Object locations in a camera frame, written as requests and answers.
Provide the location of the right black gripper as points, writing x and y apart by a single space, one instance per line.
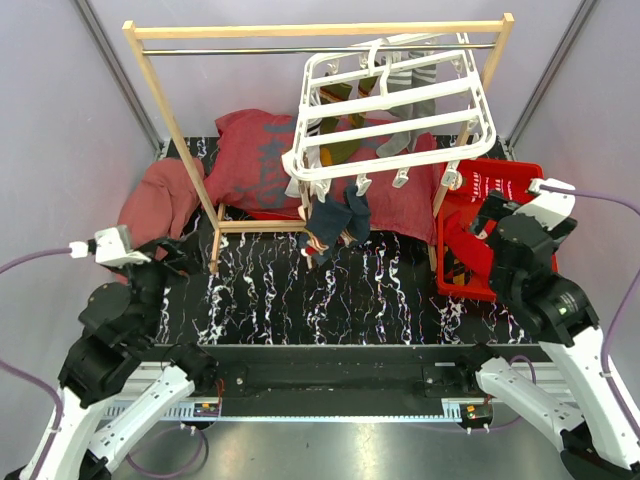
494 204

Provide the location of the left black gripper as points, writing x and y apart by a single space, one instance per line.
188 251

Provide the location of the white plastic clip hanger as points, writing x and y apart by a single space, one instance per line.
428 107

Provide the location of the navy dark sock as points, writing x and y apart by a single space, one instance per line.
359 226
327 222

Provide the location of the olive green ribbed sock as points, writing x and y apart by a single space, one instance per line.
338 153

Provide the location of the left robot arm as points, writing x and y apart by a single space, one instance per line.
119 323

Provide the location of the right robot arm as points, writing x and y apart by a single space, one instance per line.
597 437

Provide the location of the pink crumpled cloth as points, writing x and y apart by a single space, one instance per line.
161 204

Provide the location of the red plastic bin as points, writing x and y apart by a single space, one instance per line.
452 277

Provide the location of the red patterned pillow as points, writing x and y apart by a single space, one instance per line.
248 174

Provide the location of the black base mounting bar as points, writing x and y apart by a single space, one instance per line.
339 383

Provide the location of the wooden clothes rack frame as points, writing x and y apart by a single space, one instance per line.
479 32

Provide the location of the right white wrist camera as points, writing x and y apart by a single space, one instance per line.
553 202

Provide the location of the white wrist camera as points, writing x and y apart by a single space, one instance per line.
553 202
114 248

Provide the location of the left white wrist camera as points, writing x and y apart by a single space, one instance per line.
114 248

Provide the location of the metal rack rail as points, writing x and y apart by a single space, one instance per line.
313 50

